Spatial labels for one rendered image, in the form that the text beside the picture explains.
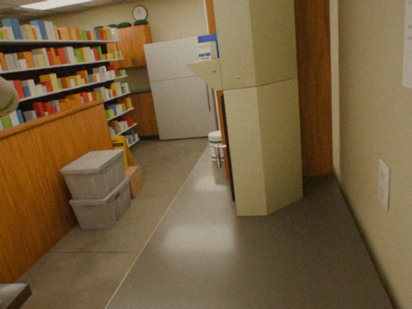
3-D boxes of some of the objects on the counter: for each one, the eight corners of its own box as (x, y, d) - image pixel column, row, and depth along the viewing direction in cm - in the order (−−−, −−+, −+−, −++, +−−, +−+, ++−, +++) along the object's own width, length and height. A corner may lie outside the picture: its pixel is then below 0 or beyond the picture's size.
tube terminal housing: (300, 179, 150) (290, -7, 127) (306, 214, 120) (295, -22, 97) (244, 183, 156) (225, 3, 133) (236, 216, 126) (211, -8, 103)
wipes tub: (234, 153, 200) (232, 129, 196) (232, 160, 188) (229, 135, 184) (213, 154, 203) (209, 130, 199) (209, 162, 191) (206, 137, 186)
